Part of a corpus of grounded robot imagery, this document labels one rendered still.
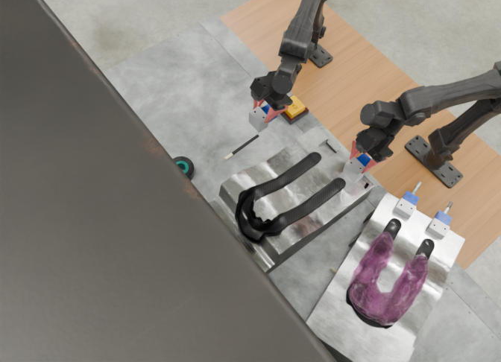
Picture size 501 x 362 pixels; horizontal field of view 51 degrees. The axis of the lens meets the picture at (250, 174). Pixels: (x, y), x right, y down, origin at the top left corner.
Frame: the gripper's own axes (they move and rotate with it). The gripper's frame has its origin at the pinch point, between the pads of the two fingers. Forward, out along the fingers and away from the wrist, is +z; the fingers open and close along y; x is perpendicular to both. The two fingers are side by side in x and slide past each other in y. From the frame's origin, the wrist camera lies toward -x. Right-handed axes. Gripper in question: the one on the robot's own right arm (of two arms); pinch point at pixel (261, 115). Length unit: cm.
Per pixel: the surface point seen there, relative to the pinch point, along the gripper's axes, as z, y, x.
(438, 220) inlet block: -4, 55, 22
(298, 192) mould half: 8.6, 24.1, -1.1
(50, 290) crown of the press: -61, 50, -108
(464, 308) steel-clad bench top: 8, 78, 18
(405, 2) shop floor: 4, -54, 192
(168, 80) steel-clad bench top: 17.9, -36.5, -0.7
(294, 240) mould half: 10.1, 35.4, -14.2
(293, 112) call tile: 3.2, 0.0, 18.5
